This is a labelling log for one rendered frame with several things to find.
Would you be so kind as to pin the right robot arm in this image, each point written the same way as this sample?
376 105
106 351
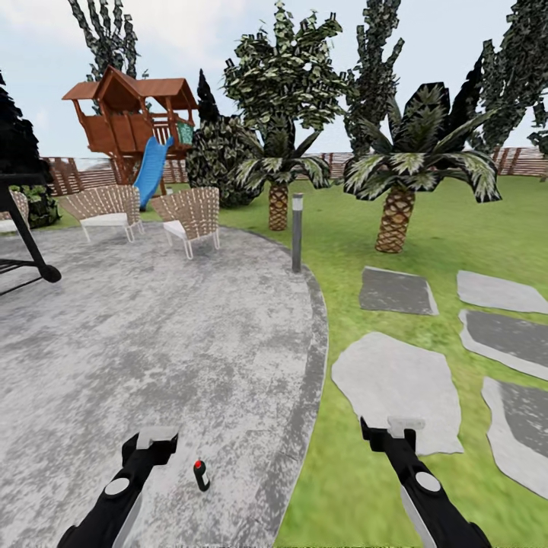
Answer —
438 523

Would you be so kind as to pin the charcoal grill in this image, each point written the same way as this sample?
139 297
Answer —
46 271

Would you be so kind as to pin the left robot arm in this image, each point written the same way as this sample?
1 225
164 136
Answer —
109 522

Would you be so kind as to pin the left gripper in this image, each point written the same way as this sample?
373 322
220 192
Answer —
156 454

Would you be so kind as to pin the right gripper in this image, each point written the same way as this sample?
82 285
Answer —
381 440

